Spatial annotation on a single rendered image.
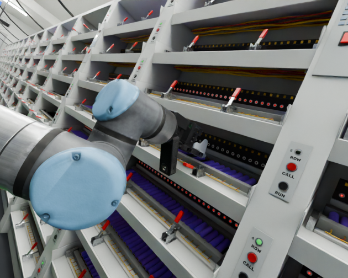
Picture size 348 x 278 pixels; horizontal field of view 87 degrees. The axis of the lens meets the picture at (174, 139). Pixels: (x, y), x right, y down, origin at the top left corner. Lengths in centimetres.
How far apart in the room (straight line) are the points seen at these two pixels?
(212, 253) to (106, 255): 39
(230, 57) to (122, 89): 40
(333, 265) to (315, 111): 28
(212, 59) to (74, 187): 58
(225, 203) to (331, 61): 39
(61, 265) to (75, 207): 82
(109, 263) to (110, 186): 57
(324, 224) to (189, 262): 31
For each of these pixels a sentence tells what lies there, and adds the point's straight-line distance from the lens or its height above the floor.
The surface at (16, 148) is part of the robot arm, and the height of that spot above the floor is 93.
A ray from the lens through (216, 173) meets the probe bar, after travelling 54.
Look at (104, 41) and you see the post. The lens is 157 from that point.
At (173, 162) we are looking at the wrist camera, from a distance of 50.
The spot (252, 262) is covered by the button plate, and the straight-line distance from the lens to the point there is 46.
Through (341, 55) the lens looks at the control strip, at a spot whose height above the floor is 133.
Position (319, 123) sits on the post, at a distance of 48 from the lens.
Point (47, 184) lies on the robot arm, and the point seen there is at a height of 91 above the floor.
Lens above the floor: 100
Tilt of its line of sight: 3 degrees up
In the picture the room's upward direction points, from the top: 25 degrees clockwise
